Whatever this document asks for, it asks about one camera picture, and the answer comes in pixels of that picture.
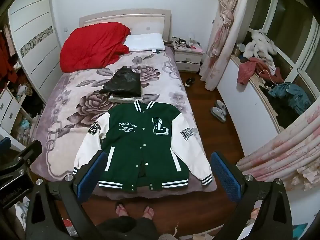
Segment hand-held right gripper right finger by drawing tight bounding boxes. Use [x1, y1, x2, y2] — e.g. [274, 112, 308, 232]
[211, 152, 293, 240]

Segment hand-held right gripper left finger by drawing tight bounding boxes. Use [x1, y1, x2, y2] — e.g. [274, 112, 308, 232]
[25, 151, 108, 240]

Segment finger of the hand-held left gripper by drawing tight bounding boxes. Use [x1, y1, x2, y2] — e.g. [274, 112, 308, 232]
[0, 137, 11, 153]
[10, 140, 42, 178]

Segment green and white varsity jacket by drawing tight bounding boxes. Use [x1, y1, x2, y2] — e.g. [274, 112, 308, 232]
[73, 100, 214, 193]

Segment red hanging clothes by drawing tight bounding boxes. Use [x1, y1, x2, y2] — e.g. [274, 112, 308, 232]
[0, 30, 18, 85]

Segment white drawer unit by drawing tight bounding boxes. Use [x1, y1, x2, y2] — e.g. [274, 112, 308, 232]
[0, 89, 33, 153]

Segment person's left foot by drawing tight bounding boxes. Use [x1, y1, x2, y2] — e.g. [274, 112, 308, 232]
[115, 201, 129, 218]

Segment person's foot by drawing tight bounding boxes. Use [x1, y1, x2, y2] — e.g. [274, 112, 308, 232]
[115, 201, 129, 218]
[142, 206, 155, 219]

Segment loose pink floral curtain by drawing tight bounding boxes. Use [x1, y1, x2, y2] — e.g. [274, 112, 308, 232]
[235, 102, 320, 198]

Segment purple floral blanket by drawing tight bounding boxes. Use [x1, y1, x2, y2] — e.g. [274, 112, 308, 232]
[32, 47, 218, 200]

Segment person's black pants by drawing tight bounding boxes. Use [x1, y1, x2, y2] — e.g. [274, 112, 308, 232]
[96, 215, 160, 240]

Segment person's right foot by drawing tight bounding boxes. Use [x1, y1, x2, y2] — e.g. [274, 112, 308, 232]
[142, 206, 155, 219]

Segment folded white garment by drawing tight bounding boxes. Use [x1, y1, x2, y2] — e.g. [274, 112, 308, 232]
[108, 94, 143, 104]

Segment white window sill cabinet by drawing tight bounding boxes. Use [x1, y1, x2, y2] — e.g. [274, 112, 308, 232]
[216, 55, 285, 158]

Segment folded black jacket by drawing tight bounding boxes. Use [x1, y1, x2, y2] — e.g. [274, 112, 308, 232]
[99, 66, 142, 98]

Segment blue garment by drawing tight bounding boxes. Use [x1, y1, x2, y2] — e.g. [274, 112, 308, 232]
[269, 82, 312, 115]

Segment red garment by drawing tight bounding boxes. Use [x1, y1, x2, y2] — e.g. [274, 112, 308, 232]
[237, 57, 284, 85]

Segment white wardrobe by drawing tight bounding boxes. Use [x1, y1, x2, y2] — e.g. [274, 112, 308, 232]
[0, 0, 63, 153]

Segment red quilt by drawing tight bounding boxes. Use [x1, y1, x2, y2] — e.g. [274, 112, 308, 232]
[59, 22, 132, 73]

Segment white nightstand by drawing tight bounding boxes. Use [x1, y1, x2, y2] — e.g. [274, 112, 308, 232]
[173, 44, 204, 73]

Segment tied pink floral curtain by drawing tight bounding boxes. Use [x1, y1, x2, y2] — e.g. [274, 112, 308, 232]
[199, 0, 247, 90]

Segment white fluffy garment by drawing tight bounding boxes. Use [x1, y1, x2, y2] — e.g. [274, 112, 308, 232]
[244, 29, 278, 63]

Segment clutter of small toiletries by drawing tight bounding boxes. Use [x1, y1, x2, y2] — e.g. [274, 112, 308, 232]
[174, 36, 203, 50]

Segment white pillow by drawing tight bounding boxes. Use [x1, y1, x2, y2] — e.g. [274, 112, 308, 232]
[124, 33, 166, 53]

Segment bed with beige headboard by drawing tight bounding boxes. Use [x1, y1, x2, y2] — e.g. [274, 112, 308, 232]
[31, 9, 218, 200]

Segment white framed window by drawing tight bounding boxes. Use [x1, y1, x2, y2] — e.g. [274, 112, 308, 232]
[247, 0, 320, 85]

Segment white cable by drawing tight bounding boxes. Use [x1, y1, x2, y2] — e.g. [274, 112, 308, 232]
[259, 69, 275, 90]

